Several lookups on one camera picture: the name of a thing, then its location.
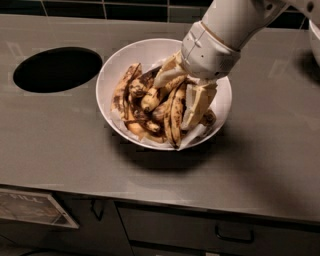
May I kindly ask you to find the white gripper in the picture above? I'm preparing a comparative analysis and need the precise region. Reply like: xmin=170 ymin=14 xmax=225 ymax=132
xmin=154 ymin=22 xmax=240 ymax=130

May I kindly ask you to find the long spotted top banana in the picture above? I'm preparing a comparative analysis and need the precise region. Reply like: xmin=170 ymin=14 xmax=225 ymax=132
xmin=164 ymin=82 xmax=186 ymax=148

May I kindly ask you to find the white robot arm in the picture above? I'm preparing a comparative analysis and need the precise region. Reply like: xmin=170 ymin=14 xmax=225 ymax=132
xmin=156 ymin=0 xmax=320 ymax=130

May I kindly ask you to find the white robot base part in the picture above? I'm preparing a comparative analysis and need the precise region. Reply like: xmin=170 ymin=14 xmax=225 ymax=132
xmin=309 ymin=21 xmax=320 ymax=67

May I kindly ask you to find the spotted banana with stem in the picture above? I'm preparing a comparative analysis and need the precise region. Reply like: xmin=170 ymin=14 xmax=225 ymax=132
xmin=141 ymin=75 xmax=187 ymax=112

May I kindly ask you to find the white paper bowl liner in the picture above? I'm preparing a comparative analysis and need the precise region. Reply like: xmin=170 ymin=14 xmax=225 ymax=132
xmin=110 ymin=60 xmax=217 ymax=149

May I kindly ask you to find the right short spotted banana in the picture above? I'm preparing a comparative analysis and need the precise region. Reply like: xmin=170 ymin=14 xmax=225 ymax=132
xmin=200 ymin=109 xmax=216 ymax=126

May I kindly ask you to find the white ceramic bowl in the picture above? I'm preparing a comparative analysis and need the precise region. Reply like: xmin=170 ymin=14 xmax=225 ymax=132
xmin=96 ymin=38 xmax=232 ymax=151

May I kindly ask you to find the small dark banana left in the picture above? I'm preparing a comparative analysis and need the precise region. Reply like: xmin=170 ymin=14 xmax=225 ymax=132
xmin=129 ymin=66 xmax=160 ymax=98

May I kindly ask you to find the bottom curved yellow banana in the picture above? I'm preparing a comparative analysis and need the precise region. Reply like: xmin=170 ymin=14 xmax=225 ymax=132
xmin=124 ymin=102 xmax=167 ymax=143

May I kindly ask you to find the left curved spotted banana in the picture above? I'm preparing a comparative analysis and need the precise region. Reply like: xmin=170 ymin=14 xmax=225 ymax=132
xmin=110 ymin=63 xmax=142 ymax=120

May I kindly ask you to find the round black counter hole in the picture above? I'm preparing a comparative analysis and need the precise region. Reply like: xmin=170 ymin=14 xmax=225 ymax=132
xmin=13 ymin=47 xmax=103 ymax=93

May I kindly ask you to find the grey cabinet drawer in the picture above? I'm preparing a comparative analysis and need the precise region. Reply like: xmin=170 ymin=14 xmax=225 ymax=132
xmin=117 ymin=203 xmax=320 ymax=256

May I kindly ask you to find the framed label sign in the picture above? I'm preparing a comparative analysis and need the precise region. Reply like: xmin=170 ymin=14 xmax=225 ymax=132
xmin=0 ymin=188 xmax=79 ymax=229

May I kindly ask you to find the black drawer handle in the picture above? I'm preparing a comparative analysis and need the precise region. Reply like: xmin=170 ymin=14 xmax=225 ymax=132
xmin=215 ymin=224 xmax=255 ymax=244

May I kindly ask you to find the black cabinet door handle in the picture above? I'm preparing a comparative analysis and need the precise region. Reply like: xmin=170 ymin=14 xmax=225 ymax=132
xmin=90 ymin=199 xmax=104 ymax=221

